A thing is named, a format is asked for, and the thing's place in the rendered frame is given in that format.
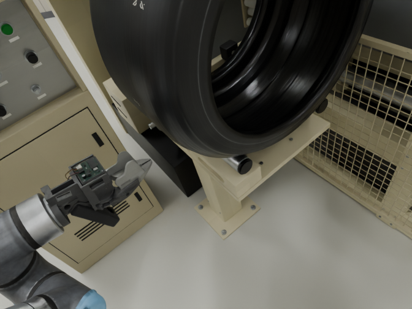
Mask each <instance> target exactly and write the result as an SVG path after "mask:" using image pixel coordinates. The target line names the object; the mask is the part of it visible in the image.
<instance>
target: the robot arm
mask: <svg viewBox="0 0 412 309"><path fill-rule="evenodd" d="M152 163H153V162H152V160H151V159H150V158H149V159H138V160H135V159H134V158H133V157H132V156H131V155H130V154H129V153H128V152H127V151H122V152H121V153H119V154H118V158H117V162H116V164H114V165H112V166H111V167H109V168H108V169H104V168H103V166H102V165H101V163H100V162H99V161H98V160H97V158H96V157H95V156H94V155H93V154H91V155H89V156H88V157H86V158H84V159H82V160H80V161H79V162H76V163H75V164H73V165H71V166H69V167H68V168H69V170H70V171H68V172H67V173H66V174H65V177H66V175H67V174H68V173H69V174H70V176H69V177H72V178H71V179H69V177H68V178H67V177H66V178H67V181H65V182H64V183H62V184H60V185H58V186H56V187H54V188H52V189H50V187H49V186H48V185H45V186H44V187H42V188H41V191H42V192H43V194H44V196H43V195H42V194H40V193H37V194H35V195H33V196H32V197H30V198H28V199H26V200H24V201H23V202H20V203H19V204H17V205H15V206H13V207H12V208H10V209H8V210H6V211H4V212H2V213H0V294H2V295H3V296H4V297H6V298H7V299H9V300H10V301H11V302H12V303H13V304H14V305H13V306H11V307H8V308H5V309H106V308H107V307H106V302H105V299H104V298H103V297H102V296H101V295H99V294H98V293H97V292H96V290H94V289H90V288H89V287H87V286H85V285H84V284H82V283H81V282H79V281H77V280H76V279H75V278H72V277H71V276H70V275H68V274H67V273H66V272H63V271H62V270H61V269H59V268H57V267H55V266H54V265H53V264H51V263H49V262H48V261H47V260H45V259H44V258H43V257H42V256H41V255H40V254H39V253H38V252H37V251H36V250H37V249H39V248H40V247H42V246H44V245H45V244H47V243H48V242H50V241H52V240H53V239H55V238H57V237H59V236H60V235H62V234H63V233H64V228H63V227H65V226H67V225H68V224H70V223H71V222H70V220H69V218H68V216H67V215H68V214H71V215H72V216H76V217H79V218H83V219H87V220H90V221H94V222H96V223H100V224H105V225H107V226H111V227H114V226H115V225H116V224H117V223H118V222H119V220H120V218H119V217H118V215H117V213H116V212H115V210H114V209H113V207H111V206H114V205H115V204H117V203H119V202H121V201H122V200H125V199H126V198H127V197H129V196H130V195H131V194H132V193H133V192H134V190H135V189H136V188H137V187H138V186H139V185H140V182H141V181H142V180H143V179H144V177H145V176H146V174H147V173H148V171H149V169H150V167H151V165H152ZM112 180H113V181H115V184H116V185H117V187H114V186H113V185H112V183H113V181H112Z"/></svg>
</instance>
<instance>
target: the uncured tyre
mask: <svg viewBox="0 0 412 309"><path fill-rule="evenodd" d="M373 1H374V0H256V6H255V9H254V14H253V17H252V19H251V23H250V25H249V27H248V30H247V32H246V34H245V36H244V38H243V39H242V41H241V43H240V45H239V46H238V47H237V49H236V50H235V52H233V54H232V55H231V56H230V58H229V59H228V60H227V61H226V62H225V63H224V64H222V65H221V66H220V67H219V68H217V69H216V70H215V71H213V72H211V67H212V51H213V43H214V39H215V34H216V29H217V25H218V22H219V18H220V15H221V11H222V9H223V5H224V3H225V0H147V7H146V12H145V14H142V13H140V12H137V11H135V10H132V9H131V6H132V0H90V13H91V21H92V26H93V31H94V35H95V38H96V42H97V46H98V48H99V51H100V54H101V57H102V60H103V62H104V64H105V66H106V68H107V71H108V72H109V74H110V76H111V78H112V80H113V81H114V83H115V84H116V86H117V87H118V88H119V90H120V91H121V92H122V93H123V94H124V95H125V97H126V98H127V99H128V100H129V101H130V102H132V103H133V104H134V105H135V106H136V107H137V108H138V109H139V110H140V111H141V112H142V113H143V114H144V115H145V116H146V117H147V118H149V119H150V120H151V121H152V122H153V123H154V124H155V125H156V126H157V127H158V128H159V129H160V130H161V131H162V132H163V133H165V134H166V135H167V136H168V137H169V138H170V139H172V140H173V141H174V142H175V143H177V144H179V145H180V146H182V147H184V148H186V149H188V150H191V151H193V152H195V153H198V154H200V155H204V156H208V157H211V158H232V157H236V156H241V155H245V154H248V153H253V152H256V151H259V150H263V149H265V148H267V147H270V146H272V145H274V144H275V143H277V142H279V141H281V140H282V139H284V138H285V137H287V136H288V135H289V134H290V133H292V132H293V131H295V130H296V129H297V128H298V127H299V126H300V125H301V124H302V123H303V122H304V121H306V120H307V119H308V118H309V117H310V115H311V114H312V113H313V112H314V111H315V110H316V109H317V108H318V107H319V106H320V104H321V103H322V102H323V100H325V98H326V97H327V95H328V94H329V93H330V91H331V90H332V88H333V87H334V86H335V84H336V83H337V81H338V79H339V78H340V76H341V75H342V73H343V71H344V70H345V68H346V66H347V64H348V63H349V61H350V59H351V57H352V55H353V53H354V51H355V49H356V47H357V45H358V43H359V40H360V38H361V35H362V33H363V31H364V28H365V25H366V23H367V20H368V16H369V14H370V11H371V8H372V5H373ZM131 95H132V96H133V97H134V98H135V99H136V100H138V102H139V104H140V106H141V108H142V109H141V108H140V107H139V106H138V105H137V104H136V103H135V101H134V100H133V98H132V96H131Z"/></svg>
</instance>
